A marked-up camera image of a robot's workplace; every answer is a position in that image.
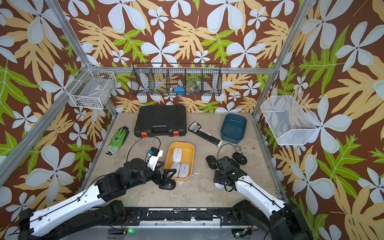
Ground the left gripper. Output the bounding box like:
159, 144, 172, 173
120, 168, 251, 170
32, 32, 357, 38
127, 159, 177, 190

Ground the black mouse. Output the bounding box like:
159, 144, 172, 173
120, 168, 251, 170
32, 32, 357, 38
233, 152, 248, 165
159, 180, 176, 191
206, 155, 218, 170

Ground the white mouse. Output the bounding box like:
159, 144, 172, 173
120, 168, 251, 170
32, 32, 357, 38
179, 163, 190, 179
172, 148, 183, 163
169, 162, 181, 178
215, 183, 225, 189

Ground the yellow plastic tray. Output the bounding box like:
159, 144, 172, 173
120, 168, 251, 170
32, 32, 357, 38
165, 142, 195, 181

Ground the teal plastic tray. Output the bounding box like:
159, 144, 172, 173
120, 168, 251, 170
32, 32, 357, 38
221, 114, 248, 144

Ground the black bit holder strip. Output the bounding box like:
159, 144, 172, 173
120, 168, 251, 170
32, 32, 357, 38
189, 122, 223, 147

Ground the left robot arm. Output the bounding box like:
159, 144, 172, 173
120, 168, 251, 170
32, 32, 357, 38
18, 158, 176, 240

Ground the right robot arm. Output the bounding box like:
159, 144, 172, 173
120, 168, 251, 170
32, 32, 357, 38
209, 157, 314, 240

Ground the black tool case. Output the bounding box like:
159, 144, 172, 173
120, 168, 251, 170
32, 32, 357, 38
134, 105, 187, 138

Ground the green work glove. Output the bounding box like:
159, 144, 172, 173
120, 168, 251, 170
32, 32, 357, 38
107, 126, 130, 156

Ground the blue object in basket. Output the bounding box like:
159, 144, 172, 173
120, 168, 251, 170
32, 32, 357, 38
174, 87, 186, 96

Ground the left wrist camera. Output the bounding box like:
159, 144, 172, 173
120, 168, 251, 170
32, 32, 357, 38
147, 147, 164, 171

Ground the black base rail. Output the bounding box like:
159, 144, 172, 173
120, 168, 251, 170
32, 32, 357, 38
106, 207, 261, 230

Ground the white wire basket right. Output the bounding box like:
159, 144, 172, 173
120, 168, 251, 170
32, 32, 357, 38
261, 92, 321, 146

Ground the white wire basket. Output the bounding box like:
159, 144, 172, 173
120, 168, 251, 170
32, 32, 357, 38
68, 69, 117, 110
261, 92, 321, 146

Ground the black wire basket back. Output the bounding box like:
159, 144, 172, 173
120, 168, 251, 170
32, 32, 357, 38
130, 63, 223, 97

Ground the white wire basket left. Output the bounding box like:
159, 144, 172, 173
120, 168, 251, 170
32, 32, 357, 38
68, 69, 117, 110

